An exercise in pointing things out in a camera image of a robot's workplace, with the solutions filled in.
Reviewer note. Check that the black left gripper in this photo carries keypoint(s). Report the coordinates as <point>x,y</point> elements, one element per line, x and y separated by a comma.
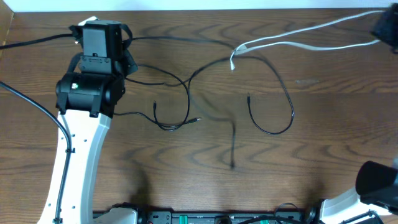
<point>130,62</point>

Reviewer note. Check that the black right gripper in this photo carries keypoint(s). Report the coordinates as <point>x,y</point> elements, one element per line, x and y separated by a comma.
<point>388,29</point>

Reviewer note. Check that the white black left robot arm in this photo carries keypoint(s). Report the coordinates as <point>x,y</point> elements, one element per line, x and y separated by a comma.
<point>86,97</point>

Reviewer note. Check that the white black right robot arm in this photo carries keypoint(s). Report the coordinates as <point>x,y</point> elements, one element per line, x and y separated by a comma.
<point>373,196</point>

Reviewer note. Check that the cardboard box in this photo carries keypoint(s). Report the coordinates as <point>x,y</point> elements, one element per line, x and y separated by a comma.
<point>6,17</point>

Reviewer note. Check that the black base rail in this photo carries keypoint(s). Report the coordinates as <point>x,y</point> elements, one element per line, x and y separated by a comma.
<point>167,217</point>

